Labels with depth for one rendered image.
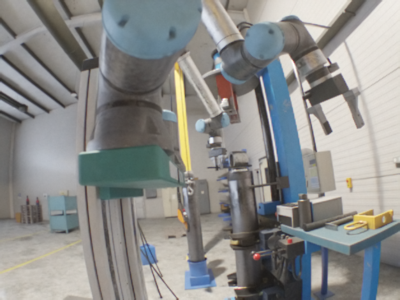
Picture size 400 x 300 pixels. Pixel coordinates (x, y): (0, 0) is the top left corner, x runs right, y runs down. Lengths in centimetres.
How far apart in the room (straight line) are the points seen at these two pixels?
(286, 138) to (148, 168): 159
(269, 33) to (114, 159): 41
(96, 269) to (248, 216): 130
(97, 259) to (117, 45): 49
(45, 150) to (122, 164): 1536
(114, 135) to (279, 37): 40
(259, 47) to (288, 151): 140
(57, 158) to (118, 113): 1464
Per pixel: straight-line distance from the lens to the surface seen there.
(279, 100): 196
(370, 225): 115
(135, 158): 37
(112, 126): 41
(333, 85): 61
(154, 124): 42
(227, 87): 171
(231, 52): 62
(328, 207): 152
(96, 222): 58
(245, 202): 169
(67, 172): 1448
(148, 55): 32
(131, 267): 87
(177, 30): 31
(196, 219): 299
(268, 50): 52
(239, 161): 173
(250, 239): 160
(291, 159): 185
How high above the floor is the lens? 137
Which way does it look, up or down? 10 degrees up
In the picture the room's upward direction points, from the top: 6 degrees counter-clockwise
